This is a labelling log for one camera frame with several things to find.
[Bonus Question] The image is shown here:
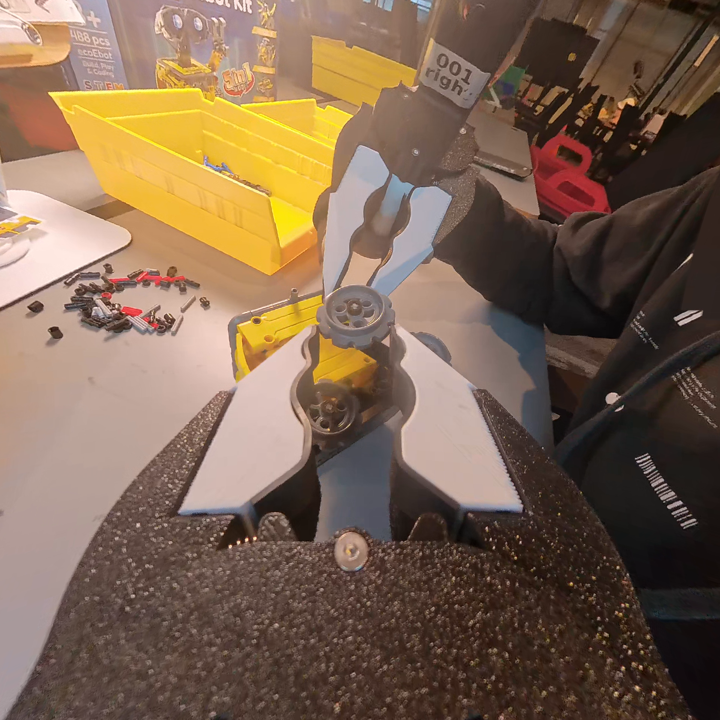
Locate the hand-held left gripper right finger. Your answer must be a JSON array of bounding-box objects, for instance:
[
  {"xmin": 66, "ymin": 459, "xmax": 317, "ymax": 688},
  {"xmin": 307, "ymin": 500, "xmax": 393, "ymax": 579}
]
[{"xmin": 391, "ymin": 327, "xmax": 525, "ymax": 532}]

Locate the small grey toy wheel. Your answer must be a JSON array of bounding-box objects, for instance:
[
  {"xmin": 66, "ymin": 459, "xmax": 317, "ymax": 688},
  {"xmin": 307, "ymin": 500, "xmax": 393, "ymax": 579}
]
[{"xmin": 315, "ymin": 282, "xmax": 397, "ymax": 352}]

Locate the yellow toy brick vehicle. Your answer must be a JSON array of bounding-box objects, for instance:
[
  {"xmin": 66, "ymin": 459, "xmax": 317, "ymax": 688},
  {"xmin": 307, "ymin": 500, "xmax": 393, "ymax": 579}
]
[{"xmin": 231, "ymin": 295, "xmax": 453, "ymax": 453}]

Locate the red plastic chair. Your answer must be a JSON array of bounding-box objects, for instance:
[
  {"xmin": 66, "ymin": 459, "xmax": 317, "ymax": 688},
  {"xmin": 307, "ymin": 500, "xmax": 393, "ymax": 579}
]
[{"xmin": 529, "ymin": 133, "xmax": 612, "ymax": 217}]

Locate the building instruction booklet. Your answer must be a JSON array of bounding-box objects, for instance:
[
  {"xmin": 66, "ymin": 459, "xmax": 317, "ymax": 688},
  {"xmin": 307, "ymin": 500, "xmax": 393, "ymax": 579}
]
[{"xmin": 0, "ymin": 212, "xmax": 44, "ymax": 239}]

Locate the grey desk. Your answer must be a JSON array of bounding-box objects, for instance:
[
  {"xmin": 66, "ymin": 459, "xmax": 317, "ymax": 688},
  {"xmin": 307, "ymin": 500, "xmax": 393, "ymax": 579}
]
[{"xmin": 0, "ymin": 147, "xmax": 558, "ymax": 720}]

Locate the dark printed cardboard box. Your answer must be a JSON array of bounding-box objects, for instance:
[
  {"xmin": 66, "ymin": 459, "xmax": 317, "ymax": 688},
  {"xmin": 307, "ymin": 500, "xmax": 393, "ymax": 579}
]
[{"xmin": 68, "ymin": 0, "xmax": 282, "ymax": 104}]

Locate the white oval board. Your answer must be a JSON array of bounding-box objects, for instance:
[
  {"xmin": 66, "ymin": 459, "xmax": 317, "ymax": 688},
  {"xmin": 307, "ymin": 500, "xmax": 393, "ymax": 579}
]
[{"xmin": 0, "ymin": 189, "xmax": 134, "ymax": 310}]

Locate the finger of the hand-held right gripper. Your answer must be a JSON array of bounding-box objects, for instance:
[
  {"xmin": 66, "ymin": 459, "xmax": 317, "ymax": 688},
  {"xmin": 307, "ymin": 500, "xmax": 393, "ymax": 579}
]
[
  {"xmin": 366, "ymin": 186, "xmax": 453, "ymax": 300},
  {"xmin": 323, "ymin": 144, "xmax": 391, "ymax": 298}
]

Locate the grey closed laptop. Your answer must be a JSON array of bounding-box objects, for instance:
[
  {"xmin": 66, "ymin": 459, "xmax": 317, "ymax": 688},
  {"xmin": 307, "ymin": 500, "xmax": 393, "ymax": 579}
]
[{"xmin": 471, "ymin": 107, "xmax": 537, "ymax": 181}]

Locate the yellow plastic bin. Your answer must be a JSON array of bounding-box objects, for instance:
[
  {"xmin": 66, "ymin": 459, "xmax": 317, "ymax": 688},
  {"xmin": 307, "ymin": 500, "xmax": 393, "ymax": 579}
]
[
  {"xmin": 312, "ymin": 36, "xmax": 419, "ymax": 108},
  {"xmin": 51, "ymin": 90, "xmax": 318, "ymax": 275},
  {"xmin": 242, "ymin": 99, "xmax": 352, "ymax": 231}
]

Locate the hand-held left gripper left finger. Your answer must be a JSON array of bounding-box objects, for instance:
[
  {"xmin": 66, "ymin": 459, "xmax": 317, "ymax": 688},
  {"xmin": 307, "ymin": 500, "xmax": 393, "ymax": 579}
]
[{"xmin": 180, "ymin": 327, "xmax": 324, "ymax": 532}]

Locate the pile of small brick pieces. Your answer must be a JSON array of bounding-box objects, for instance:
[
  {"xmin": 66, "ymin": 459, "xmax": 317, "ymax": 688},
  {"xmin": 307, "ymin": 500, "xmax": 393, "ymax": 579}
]
[{"xmin": 25, "ymin": 265, "xmax": 212, "ymax": 341}]

